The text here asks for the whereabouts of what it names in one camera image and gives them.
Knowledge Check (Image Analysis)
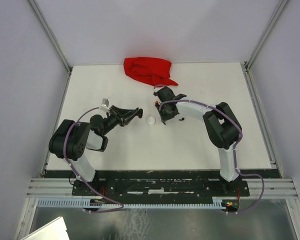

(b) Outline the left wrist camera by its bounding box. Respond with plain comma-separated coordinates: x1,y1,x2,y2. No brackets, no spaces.
99,98,110,112

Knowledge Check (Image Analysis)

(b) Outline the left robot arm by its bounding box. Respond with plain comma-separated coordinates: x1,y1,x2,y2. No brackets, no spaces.
48,103,143,195

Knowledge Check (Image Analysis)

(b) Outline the left aluminium corner post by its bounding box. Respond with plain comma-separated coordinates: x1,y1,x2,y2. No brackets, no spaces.
27,0,73,75

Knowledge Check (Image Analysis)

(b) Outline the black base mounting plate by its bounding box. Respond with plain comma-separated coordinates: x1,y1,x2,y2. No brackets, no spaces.
72,176,250,205

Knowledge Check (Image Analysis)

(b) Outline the right aluminium corner post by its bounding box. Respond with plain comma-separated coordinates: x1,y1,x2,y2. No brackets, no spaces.
242,0,291,72

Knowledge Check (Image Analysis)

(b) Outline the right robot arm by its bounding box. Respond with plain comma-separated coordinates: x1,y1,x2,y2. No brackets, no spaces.
153,85,243,196

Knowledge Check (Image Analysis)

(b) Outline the white cable duct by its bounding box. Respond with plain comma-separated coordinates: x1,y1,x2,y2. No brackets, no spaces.
36,196,227,208

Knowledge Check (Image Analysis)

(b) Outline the metal sheet plate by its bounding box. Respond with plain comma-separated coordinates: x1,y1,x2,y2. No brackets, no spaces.
22,216,70,240

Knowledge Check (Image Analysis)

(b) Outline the aluminium corner post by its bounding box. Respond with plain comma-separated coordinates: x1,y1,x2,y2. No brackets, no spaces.
27,0,73,75
242,0,291,72

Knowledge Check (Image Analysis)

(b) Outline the white round charging case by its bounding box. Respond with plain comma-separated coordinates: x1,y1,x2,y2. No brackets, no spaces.
146,115,156,125

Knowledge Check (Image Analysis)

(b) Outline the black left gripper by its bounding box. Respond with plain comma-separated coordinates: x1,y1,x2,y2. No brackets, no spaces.
101,104,138,136

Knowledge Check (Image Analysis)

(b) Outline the black round charging case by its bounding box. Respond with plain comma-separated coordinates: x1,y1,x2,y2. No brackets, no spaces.
137,108,143,119

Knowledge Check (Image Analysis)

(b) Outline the red crumpled cloth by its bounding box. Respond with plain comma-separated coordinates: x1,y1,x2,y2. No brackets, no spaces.
123,57,179,87

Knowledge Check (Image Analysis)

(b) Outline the aluminium frame rail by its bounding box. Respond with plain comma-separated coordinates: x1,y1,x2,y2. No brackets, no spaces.
27,178,298,199

